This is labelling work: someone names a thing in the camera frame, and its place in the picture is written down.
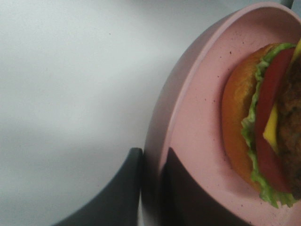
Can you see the pink round plate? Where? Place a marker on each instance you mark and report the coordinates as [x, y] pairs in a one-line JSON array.
[[187, 115]]

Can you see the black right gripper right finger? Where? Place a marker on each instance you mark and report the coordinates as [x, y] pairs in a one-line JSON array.
[[201, 189]]

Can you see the burger with brown bun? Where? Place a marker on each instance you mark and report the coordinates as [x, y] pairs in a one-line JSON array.
[[261, 122]]

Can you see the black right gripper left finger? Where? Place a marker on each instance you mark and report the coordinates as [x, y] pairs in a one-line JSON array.
[[117, 204]]

